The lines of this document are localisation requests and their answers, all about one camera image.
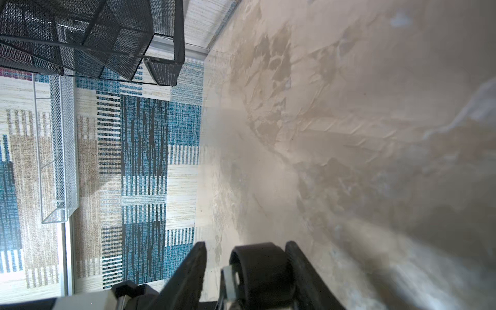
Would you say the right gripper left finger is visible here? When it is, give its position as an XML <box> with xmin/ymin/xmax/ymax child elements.
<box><xmin>154</xmin><ymin>242</ymin><xmax>207</xmax><ymax>309</ymax></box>

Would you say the white wire mesh basket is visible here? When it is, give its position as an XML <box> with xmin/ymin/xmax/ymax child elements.
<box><xmin>33</xmin><ymin>76</ymin><xmax>79</xmax><ymax>224</ymax></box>

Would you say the black mesh shelf rack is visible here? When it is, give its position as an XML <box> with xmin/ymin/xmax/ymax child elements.
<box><xmin>1</xmin><ymin>1</ymin><xmax>185</xmax><ymax>87</ymax></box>

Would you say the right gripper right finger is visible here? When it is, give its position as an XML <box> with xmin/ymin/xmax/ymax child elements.
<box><xmin>285</xmin><ymin>241</ymin><xmax>345</xmax><ymax>310</ymax></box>

